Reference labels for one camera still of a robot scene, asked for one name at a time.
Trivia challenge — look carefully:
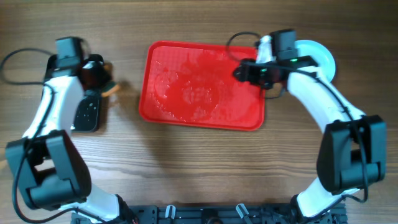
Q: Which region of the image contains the right black cable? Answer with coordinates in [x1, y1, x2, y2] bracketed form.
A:
[225, 31, 370, 224]

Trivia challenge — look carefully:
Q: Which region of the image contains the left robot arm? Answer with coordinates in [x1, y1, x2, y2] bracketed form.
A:
[5, 37, 139, 223]

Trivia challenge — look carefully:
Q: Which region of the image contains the red plastic tray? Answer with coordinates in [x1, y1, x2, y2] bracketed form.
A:
[139, 40, 265, 131]

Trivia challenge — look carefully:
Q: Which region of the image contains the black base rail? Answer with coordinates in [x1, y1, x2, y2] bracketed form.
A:
[70, 203, 348, 224]

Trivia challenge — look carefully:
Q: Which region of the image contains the light blue plate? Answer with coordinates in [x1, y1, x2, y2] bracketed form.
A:
[295, 40, 336, 83]

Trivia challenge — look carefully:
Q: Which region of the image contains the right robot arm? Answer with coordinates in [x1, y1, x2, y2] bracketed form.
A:
[233, 29, 386, 223]

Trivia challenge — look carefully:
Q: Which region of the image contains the green and orange sponge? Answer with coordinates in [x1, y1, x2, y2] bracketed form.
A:
[101, 62, 120, 98]

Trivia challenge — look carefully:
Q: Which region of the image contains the black water tub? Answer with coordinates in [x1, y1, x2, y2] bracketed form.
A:
[44, 54, 104, 132]

